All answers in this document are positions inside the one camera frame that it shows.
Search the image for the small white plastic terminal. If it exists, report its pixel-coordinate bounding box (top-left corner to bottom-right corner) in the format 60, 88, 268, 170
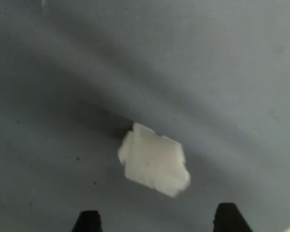
117, 122, 192, 200

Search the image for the dark grey mat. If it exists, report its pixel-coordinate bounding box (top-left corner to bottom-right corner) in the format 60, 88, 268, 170
0, 0, 290, 232

